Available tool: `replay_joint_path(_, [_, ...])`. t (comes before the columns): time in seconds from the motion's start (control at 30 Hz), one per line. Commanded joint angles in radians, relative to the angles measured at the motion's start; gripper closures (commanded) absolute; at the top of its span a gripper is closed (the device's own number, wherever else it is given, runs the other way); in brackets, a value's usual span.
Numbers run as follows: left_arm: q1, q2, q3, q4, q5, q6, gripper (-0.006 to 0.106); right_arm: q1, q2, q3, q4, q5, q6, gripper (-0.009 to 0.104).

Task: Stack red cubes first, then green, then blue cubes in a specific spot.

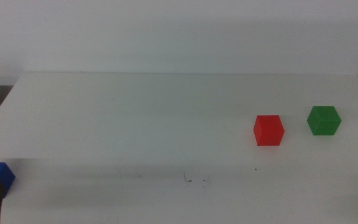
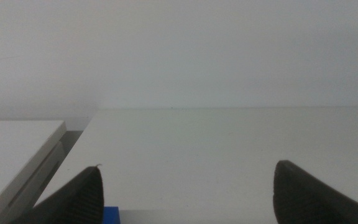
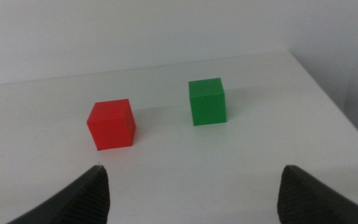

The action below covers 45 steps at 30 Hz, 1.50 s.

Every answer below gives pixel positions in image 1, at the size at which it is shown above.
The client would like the green cube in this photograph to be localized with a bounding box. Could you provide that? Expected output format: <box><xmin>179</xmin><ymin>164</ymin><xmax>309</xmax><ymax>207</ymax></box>
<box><xmin>306</xmin><ymin>105</ymin><xmax>342</xmax><ymax>136</ymax></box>

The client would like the red cube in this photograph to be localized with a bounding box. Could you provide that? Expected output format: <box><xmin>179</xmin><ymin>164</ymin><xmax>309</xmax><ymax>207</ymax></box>
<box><xmin>253</xmin><ymin>114</ymin><xmax>285</xmax><ymax>147</ymax></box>

